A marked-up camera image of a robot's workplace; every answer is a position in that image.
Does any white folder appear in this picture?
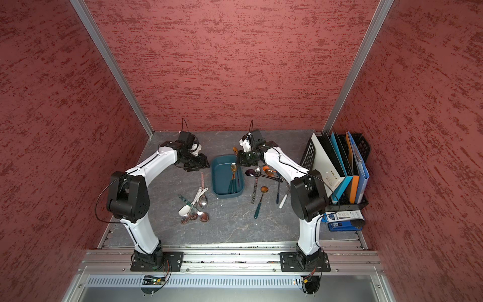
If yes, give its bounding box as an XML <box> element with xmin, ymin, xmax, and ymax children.
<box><xmin>311</xmin><ymin>133</ymin><xmax>343</xmax><ymax>196</ymax></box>

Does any blue binder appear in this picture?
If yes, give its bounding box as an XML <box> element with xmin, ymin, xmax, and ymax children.
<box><xmin>346</xmin><ymin>132</ymin><xmax>370</xmax><ymax>204</ymax></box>

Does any blue box under rack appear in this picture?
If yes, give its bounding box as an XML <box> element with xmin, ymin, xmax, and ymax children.
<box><xmin>328</xmin><ymin>220</ymin><xmax>366</xmax><ymax>232</ymax></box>

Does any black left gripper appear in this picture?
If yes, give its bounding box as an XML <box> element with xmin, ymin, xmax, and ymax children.
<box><xmin>179</xmin><ymin>152</ymin><xmax>210</xmax><ymax>171</ymax></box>

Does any teal folder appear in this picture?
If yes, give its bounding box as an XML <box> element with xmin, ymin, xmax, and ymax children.
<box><xmin>330</xmin><ymin>132</ymin><xmax>353</xmax><ymax>205</ymax></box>

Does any left aluminium corner post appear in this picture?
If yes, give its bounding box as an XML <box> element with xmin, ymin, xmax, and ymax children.
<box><xmin>70</xmin><ymin>0</ymin><xmax>155</xmax><ymax>138</ymax></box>

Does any aluminium front rail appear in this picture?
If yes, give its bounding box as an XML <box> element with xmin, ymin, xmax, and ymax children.
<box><xmin>77</xmin><ymin>247</ymin><xmax>386</xmax><ymax>276</ymax></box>

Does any right aluminium corner post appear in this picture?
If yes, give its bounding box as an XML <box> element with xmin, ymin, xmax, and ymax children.
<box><xmin>322</xmin><ymin>0</ymin><xmax>394</xmax><ymax>133</ymax></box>

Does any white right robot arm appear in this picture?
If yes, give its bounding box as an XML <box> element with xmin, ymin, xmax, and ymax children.
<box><xmin>236</xmin><ymin>130</ymin><xmax>327</xmax><ymax>271</ymax></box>

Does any purple metal spoon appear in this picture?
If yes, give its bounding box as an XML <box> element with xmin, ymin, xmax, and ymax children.
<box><xmin>245</xmin><ymin>169</ymin><xmax>283</xmax><ymax>182</ymax></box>

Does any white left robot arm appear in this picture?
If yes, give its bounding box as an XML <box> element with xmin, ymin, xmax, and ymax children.
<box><xmin>106</xmin><ymin>131</ymin><xmax>210</xmax><ymax>267</ymax></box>

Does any black mesh file rack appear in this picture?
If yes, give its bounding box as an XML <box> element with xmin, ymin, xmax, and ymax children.
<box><xmin>301</xmin><ymin>132</ymin><xmax>371</xmax><ymax>211</ymax></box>

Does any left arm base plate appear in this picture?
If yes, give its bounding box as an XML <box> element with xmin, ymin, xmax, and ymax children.
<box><xmin>130</xmin><ymin>251</ymin><xmax>184</xmax><ymax>273</ymax></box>

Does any orange folder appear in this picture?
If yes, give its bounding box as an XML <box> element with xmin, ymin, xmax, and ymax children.
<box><xmin>345</xmin><ymin>138</ymin><xmax>359</xmax><ymax>204</ymax></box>

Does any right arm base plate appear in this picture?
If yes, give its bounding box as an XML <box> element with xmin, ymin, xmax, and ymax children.
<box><xmin>279</xmin><ymin>252</ymin><xmax>331</xmax><ymax>273</ymax></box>

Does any green patterned spoon handle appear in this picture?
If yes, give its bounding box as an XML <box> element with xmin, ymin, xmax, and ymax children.
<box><xmin>178</xmin><ymin>195</ymin><xmax>194</xmax><ymax>208</ymax></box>

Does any gold spoon white handle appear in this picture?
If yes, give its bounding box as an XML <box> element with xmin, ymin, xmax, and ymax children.
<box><xmin>279</xmin><ymin>187</ymin><xmax>290</xmax><ymax>209</ymax></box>

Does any aluminium corner post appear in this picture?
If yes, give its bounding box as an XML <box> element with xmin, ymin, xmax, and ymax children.
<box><xmin>70</xmin><ymin>0</ymin><xmax>155</xmax><ymax>138</ymax></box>
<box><xmin>322</xmin><ymin>0</ymin><xmax>394</xmax><ymax>133</ymax></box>

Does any silver spoon patterned handle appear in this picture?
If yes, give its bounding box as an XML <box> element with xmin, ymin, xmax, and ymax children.
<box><xmin>251</xmin><ymin>167</ymin><xmax>260</xmax><ymax>204</ymax></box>

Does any blue metal spoon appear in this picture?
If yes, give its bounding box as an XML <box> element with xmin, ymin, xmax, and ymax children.
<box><xmin>275</xmin><ymin>171</ymin><xmax>282</xmax><ymax>205</ymax></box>

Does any teal plastic storage box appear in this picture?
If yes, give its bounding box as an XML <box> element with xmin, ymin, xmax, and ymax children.
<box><xmin>211</xmin><ymin>154</ymin><xmax>244</xmax><ymax>199</ymax></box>

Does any gold spoon green handle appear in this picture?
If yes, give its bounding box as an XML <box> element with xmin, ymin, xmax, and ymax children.
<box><xmin>228</xmin><ymin>163</ymin><xmax>237</xmax><ymax>195</ymax></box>
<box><xmin>254</xmin><ymin>186</ymin><xmax>269</xmax><ymax>219</ymax></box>
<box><xmin>231</xmin><ymin>167</ymin><xmax>238</xmax><ymax>193</ymax></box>

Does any orange plastic spoon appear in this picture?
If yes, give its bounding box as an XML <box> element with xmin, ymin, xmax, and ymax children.
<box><xmin>262</xmin><ymin>166</ymin><xmax>277</xmax><ymax>177</ymax></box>

